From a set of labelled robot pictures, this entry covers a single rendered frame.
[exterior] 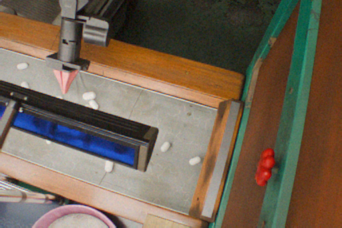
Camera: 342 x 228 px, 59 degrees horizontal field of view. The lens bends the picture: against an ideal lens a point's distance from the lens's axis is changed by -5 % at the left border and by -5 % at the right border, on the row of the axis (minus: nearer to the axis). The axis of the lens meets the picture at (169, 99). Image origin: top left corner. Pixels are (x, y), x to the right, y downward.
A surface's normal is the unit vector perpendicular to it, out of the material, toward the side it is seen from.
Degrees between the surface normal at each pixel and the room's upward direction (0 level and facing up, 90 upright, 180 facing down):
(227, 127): 0
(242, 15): 0
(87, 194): 0
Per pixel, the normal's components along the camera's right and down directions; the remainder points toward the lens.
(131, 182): -0.01, -0.33
